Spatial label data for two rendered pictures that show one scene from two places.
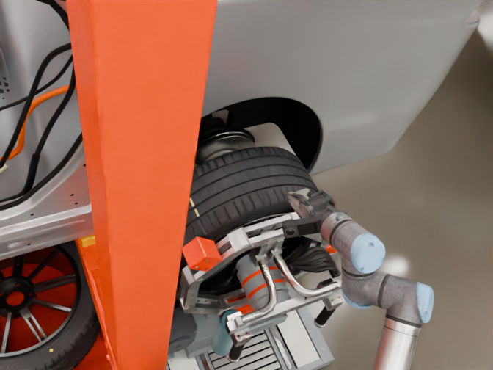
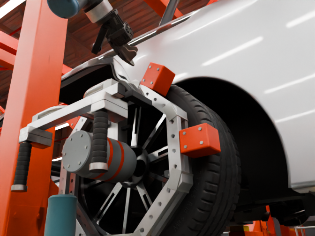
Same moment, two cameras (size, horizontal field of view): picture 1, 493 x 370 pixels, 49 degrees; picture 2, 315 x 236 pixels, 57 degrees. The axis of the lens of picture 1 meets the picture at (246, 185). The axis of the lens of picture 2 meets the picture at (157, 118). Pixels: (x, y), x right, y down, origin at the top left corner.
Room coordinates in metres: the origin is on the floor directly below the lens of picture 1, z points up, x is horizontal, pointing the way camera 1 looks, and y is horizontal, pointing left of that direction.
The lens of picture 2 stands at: (0.78, -1.06, 0.58)
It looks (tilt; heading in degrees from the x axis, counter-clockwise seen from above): 24 degrees up; 73
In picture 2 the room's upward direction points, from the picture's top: 3 degrees counter-clockwise
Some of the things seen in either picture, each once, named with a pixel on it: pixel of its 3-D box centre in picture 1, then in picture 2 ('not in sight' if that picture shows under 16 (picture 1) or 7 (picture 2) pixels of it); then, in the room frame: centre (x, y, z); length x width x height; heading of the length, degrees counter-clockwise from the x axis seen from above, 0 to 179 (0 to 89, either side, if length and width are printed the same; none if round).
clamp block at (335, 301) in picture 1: (329, 294); (109, 106); (0.86, -0.37, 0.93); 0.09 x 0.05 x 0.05; 37
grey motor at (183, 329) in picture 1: (161, 307); not in sight; (0.93, 0.22, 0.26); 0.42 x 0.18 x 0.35; 37
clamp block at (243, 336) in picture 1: (238, 329); (36, 137); (0.66, -0.10, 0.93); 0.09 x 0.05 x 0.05; 37
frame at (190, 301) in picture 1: (254, 267); (116, 162); (0.92, -0.11, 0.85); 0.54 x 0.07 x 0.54; 127
